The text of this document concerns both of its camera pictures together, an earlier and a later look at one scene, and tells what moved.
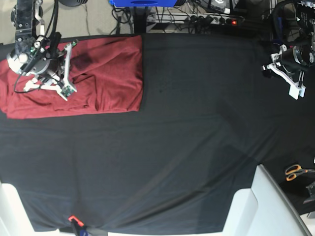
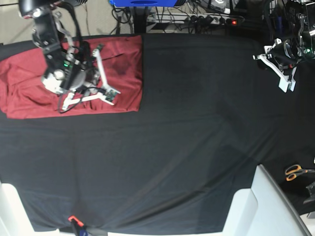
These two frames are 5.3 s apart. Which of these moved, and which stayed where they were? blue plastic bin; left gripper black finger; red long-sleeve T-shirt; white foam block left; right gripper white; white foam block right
Moved: right gripper white; left gripper black finger
Stayed: white foam block right; red long-sleeve T-shirt; white foam block left; blue plastic bin
